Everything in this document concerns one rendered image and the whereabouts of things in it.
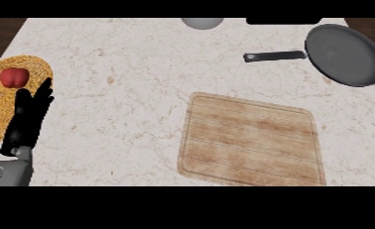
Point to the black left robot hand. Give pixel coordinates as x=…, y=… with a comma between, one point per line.
x=26, y=117

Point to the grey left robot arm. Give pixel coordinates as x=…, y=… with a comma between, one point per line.
x=16, y=170

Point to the wooden cutting board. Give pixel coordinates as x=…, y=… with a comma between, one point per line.
x=251, y=142

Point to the dark grey frying pan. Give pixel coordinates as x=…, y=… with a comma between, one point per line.
x=338, y=54

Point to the red apple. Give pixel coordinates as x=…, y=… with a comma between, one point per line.
x=13, y=77

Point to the woven straw placemat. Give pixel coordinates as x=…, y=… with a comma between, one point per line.
x=26, y=71

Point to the grey round bowl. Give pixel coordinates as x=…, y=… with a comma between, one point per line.
x=202, y=22

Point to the black flat appliance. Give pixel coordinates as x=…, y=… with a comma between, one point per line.
x=282, y=21

